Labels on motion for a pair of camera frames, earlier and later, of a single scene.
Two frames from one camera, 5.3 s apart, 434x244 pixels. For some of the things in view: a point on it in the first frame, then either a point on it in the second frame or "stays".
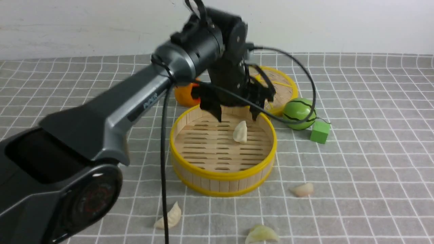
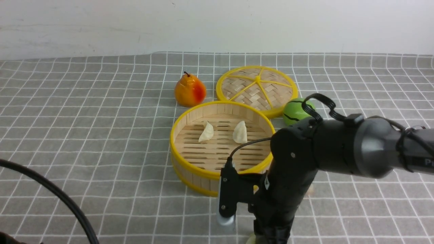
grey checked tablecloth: [373, 183] stays
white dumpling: [240, 133] stays
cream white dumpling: [174, 216] -> [208, 133]
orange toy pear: [183, 94] stays
